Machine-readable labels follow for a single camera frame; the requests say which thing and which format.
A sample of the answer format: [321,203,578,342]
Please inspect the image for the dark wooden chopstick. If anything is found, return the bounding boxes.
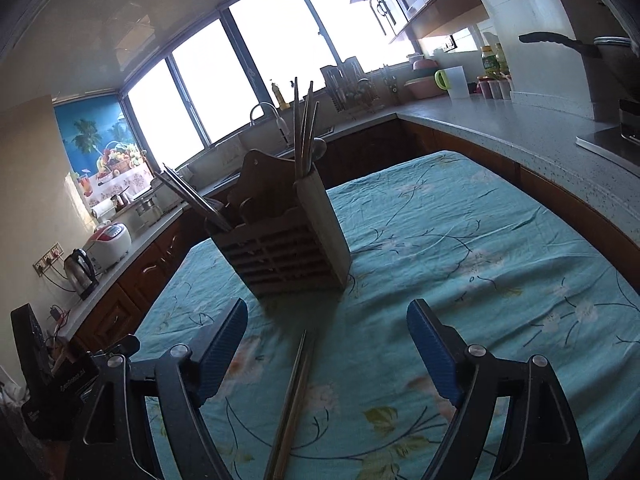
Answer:
[264,330,310,479]

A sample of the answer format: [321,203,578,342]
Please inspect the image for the metal chopstick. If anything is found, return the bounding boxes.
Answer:
[156,166,231,232]

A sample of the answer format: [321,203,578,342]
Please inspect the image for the metal spoon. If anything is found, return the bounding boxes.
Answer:
[310,138,326,162]

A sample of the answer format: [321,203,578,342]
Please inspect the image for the wooden chopstick carved handle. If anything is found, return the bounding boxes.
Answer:
[299,81,314,179]

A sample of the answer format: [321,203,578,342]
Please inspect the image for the lone wooden chopstick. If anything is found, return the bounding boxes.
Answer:
[292,76,300,182]

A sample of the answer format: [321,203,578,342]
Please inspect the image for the grey kitchen countertop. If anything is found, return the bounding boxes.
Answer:
[60,93,640,340]

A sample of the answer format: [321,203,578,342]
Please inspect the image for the electric kettle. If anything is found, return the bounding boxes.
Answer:
[63,248,99,300]

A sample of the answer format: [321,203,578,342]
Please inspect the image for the white red rice cooker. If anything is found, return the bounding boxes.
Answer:
[84,222,132,273]

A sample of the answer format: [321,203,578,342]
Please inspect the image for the teal floral tablecloth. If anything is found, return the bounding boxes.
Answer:
[136,152,639,479]

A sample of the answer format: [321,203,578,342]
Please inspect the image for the tropical fruit poster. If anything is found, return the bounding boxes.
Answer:
[53,94,152,208]

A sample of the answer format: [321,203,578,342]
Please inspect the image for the wooden utensil holder box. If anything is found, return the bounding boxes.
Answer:
[205,150,352,298]

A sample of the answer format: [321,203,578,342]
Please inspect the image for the gas stove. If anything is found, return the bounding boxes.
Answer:
[575,100,640,177]

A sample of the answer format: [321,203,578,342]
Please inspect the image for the lower wooden cabinets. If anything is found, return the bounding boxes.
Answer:
[69,116,640,356]

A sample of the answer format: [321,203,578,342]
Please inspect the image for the sink faucet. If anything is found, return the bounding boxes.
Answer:
[250,101,292,148]

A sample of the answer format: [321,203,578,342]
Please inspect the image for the yellow detergent bottle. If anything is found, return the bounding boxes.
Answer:
[270,80,291,110]

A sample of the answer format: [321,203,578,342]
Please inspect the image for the pink basin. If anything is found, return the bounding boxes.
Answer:
[404,56,444,100]

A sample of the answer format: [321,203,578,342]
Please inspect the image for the green label bottle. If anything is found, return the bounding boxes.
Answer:
[480,46,501,78]

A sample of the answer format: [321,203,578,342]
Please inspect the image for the knife rack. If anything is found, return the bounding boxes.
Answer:
[320,56,378,112]

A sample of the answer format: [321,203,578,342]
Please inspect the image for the wall power socket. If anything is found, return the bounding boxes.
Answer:
[32,243,64,276]

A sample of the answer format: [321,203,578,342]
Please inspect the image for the white jug green handle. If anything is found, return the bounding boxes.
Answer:
[434,66,470,100]

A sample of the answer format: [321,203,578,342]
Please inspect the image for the black wok with handle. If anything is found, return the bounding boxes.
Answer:
[518,32,639,115]

